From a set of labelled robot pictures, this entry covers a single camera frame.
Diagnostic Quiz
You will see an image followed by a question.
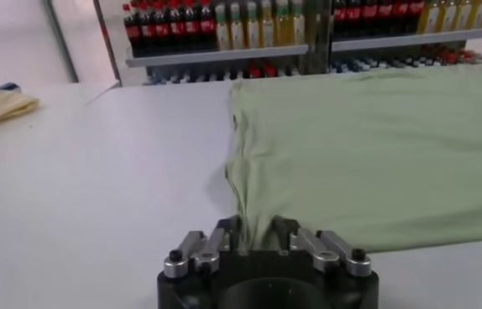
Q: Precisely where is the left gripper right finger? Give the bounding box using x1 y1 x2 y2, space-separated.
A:
271 214 373 279

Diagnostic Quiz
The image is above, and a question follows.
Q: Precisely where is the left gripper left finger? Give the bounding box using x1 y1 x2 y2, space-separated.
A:
163 214 243 280

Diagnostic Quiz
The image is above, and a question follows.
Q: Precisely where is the light green polo shirt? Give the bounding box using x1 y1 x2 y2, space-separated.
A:
223 65 482 255

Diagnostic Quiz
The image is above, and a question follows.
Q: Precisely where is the grey metal shelf board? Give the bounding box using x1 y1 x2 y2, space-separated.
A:
125 44 309 69
331 25 482 53

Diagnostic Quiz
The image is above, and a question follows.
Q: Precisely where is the black drinks display rack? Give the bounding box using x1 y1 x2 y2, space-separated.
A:
319 0 482 76
121 0 321 87

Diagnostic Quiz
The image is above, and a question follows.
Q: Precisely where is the yellow drink bottle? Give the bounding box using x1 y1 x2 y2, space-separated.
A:
244 0 261 50
440 0 457 33
230 1 246 50
274 0 291 47
472 0 482 30
259 0 275 48
417 0 442 34
289 0 306 46
215 2 232 51
455 0 474 32

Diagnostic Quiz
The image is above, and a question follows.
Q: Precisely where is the thin black slanted post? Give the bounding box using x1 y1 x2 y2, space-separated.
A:
92 0 123 84

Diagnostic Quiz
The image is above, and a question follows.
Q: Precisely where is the grey slanted window post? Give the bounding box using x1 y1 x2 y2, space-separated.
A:
40 0 79 84

